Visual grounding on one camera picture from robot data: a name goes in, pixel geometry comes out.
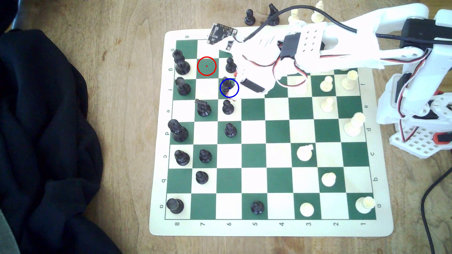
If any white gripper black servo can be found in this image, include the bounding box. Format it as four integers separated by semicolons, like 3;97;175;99
230;33;283;101

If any black bishop chess piece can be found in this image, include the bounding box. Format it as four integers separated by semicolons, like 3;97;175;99
175;77;191;96
220;77;235;96

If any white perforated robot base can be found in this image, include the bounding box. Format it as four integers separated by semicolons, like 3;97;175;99
389;123;452;159

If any black king chess piece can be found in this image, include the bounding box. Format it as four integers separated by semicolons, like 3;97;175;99
172;49;191;75

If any black queen chess piece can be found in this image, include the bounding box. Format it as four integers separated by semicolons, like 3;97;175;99
168;119;189;143

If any white knight chess piece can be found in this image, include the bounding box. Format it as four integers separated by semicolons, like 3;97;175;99
297;144;314;162

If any green white chess board mat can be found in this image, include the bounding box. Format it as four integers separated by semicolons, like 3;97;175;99
149;28;394;237

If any white bishop chess piece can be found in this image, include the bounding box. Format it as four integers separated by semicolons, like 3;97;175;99
311;0;325;23
341;70;359;90

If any black rook chess piece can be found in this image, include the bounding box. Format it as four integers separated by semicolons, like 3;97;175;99
166;198;184;214

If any white rook chess piece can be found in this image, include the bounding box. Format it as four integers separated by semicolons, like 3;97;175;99
355;196;376;214

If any dark furniture piece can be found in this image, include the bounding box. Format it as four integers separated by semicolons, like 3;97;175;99
0;0;26;33

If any black cloth jacket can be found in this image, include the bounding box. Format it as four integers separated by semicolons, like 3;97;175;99
0;29;122;254

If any grey fabric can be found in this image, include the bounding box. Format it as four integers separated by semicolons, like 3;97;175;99
0;210;20;254

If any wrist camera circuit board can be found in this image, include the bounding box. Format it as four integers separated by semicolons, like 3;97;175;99
207;23;237;50

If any orange black clamp handle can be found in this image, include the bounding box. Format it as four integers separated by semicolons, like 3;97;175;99
434;132;452;145

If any black cable on table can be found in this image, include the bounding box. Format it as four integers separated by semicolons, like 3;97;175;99
421;169;452;254

